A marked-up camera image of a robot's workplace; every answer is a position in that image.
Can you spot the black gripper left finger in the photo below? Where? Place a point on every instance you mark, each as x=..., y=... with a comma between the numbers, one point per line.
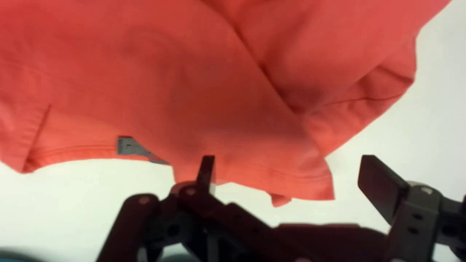
x=195, y=227

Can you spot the red printed t-shirt cloth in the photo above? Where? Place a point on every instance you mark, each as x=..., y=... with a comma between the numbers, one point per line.
x=195, y=81

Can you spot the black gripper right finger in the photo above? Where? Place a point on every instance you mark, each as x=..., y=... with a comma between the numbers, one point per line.
x=423, y=223

